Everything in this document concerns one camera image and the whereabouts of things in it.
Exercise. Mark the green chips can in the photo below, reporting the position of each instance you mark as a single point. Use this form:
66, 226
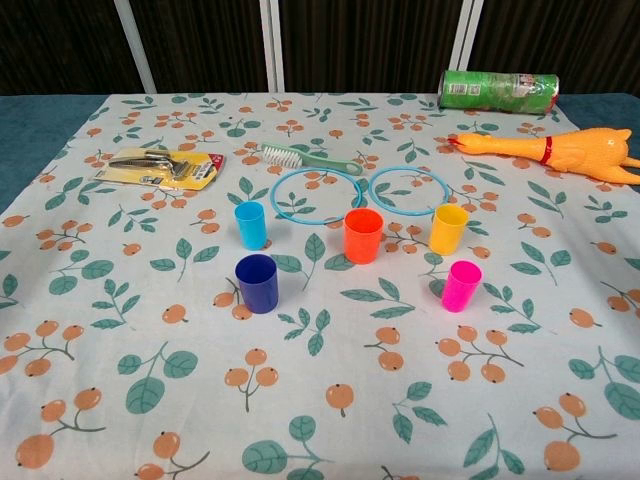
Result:
500, 92

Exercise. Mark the pink plastic cup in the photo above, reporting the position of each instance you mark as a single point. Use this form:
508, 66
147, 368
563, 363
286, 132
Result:
459, 292

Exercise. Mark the light blue plastic cup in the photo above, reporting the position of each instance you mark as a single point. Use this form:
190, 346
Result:
250, 227

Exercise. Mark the yellow plastic cup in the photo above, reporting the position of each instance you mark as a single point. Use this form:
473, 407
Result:
447, 236

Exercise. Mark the green white-bristle brush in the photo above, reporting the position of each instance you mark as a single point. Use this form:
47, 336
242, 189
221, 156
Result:
281, 154

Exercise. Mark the orange rubber chicken toy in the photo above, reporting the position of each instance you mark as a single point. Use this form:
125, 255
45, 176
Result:
590, 150

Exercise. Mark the razor on yellow card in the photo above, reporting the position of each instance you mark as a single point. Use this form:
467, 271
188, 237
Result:
160, 170

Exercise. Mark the white partition post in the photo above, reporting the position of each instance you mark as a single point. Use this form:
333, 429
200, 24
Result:
272, 50
465, 40
135, 50

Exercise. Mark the dark blue plastic cup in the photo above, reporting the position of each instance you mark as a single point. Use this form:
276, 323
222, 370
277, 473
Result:
257, 292

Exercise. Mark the orange plastic cup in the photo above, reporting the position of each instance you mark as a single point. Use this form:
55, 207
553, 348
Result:
362, 246

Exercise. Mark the floral white tablecloth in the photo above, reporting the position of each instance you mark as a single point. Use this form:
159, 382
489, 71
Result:
320, 375

